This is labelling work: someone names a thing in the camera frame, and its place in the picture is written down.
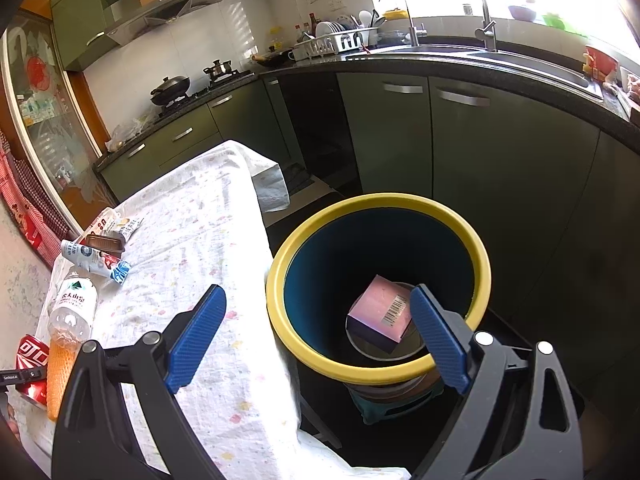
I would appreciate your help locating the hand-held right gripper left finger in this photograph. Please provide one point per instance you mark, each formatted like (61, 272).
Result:
(195, 340)

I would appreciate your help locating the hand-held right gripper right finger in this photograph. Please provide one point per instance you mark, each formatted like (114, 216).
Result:
(440, 340)

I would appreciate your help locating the pink cardboard box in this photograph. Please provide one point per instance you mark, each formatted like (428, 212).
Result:
(372, 305)

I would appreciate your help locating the white nut snack packet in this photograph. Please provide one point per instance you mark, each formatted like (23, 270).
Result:
(129, 227)

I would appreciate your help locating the yellow rimmed blue trash bin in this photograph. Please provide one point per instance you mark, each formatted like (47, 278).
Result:
(325, 270)

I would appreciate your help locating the red soda can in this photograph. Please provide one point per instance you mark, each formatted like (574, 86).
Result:
(32, 360)

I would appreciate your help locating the orange foam net sleeve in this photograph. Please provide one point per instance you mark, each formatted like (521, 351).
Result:
(57, 375)

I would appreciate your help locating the clear plastic water bottle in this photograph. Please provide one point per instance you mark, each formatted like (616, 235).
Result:
(75, 305)

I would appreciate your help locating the teal stool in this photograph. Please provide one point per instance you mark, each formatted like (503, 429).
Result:
(370, 410)

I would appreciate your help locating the floral white tablecloth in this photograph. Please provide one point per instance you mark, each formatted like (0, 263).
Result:
(200, 240)

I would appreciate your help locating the brown plastic tray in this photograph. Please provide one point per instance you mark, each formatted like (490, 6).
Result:
(105, 244)

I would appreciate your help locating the white red milk carton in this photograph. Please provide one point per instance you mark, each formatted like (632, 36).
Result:
(87, 260)

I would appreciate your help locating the red checked apron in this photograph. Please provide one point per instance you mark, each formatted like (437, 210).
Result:
(30, 200)

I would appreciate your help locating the green base cabinets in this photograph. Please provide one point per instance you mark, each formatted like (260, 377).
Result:
(490, 160)

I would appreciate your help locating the crumpled plastic bag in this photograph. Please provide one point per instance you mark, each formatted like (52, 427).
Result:
(125, 132)

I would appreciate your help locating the black gas stove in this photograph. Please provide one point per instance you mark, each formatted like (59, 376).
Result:
(200, 94)

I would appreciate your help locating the black lidded wok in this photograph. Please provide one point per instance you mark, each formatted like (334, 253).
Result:
(170, 89)

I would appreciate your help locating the frosted glass sliding door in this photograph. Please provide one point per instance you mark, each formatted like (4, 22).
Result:
(45, 110)

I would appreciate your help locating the small steel pot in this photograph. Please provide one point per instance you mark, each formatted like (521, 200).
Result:
(218, 69)

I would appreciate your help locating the steel kitchen sink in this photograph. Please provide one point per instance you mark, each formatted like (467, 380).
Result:
(525, 62)

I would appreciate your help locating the dark frying pan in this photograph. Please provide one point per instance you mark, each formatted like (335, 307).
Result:
(272, 57)

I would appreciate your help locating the curved steel faucet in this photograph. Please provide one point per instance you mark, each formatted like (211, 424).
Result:
(413, 30)

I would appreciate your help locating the tall steel faucet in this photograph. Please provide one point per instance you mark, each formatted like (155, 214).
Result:
(487, 30)

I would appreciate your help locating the white dish rack with dishes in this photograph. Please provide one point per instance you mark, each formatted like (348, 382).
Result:
(332, 40)

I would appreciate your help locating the red plastic container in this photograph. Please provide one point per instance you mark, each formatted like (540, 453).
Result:
(600, 62)

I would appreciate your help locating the sauce bottles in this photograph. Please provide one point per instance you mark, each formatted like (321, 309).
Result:
(306, 30)

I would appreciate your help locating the steel range hood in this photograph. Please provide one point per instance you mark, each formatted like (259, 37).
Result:
(170, 10)

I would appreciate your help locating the purple bowl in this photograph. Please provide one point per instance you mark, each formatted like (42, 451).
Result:
(521, 12)

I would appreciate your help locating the green plastic container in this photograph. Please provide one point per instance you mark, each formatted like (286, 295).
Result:
(557, 21)

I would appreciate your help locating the green wall cabinets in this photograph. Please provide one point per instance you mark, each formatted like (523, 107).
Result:
(80, 25)

